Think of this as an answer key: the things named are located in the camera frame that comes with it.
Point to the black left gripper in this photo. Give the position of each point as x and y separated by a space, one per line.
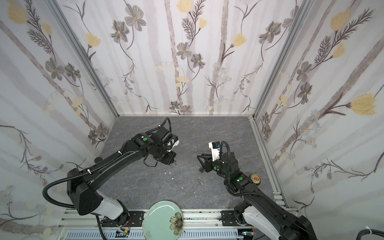
167 156

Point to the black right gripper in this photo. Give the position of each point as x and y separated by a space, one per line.
205 162

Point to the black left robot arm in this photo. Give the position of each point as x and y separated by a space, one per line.
83 186

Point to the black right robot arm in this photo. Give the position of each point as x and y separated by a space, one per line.
257 209

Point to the round tin can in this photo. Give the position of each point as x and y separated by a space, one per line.
256 179

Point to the green floral plate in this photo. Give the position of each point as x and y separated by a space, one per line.
163 221

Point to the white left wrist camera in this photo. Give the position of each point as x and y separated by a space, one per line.
174 141

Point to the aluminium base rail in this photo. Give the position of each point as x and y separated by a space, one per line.
192 224

